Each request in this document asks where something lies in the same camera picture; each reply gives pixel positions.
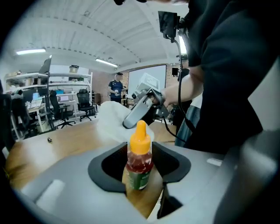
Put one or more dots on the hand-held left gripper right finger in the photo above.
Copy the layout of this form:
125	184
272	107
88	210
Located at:
192	181

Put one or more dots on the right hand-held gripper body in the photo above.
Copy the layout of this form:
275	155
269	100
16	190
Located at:
148	87

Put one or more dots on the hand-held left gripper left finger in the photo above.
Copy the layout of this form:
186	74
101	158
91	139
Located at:
83	197

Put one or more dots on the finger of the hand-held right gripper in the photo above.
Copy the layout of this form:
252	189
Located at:
136	113

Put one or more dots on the white cloth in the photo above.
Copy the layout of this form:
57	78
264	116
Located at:
111	120

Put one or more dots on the orange-capped brown bottle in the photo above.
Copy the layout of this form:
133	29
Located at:
140	157

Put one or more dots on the person's right forearm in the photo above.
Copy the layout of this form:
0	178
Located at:
186	85

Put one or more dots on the whiteboard on rolling stand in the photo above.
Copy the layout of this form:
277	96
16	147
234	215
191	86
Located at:
148	74

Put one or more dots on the ceiling tube light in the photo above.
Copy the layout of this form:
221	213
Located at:
106	62
30	51
182	44

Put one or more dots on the black mesh office chair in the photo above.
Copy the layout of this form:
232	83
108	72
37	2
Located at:
84	102

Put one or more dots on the small black object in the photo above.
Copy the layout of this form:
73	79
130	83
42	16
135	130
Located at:
50	140

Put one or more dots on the black chest-mounted box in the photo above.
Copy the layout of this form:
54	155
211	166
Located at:
168	23

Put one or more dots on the white shelving unit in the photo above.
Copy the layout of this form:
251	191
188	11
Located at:
65	81

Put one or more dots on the person's black shirt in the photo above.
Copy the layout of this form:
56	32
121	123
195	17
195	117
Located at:
229	76

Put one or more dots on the large black office chair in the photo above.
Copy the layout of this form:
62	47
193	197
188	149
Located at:
6	122

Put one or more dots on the black head-worn camera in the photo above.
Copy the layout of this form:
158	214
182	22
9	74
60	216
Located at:
129	1

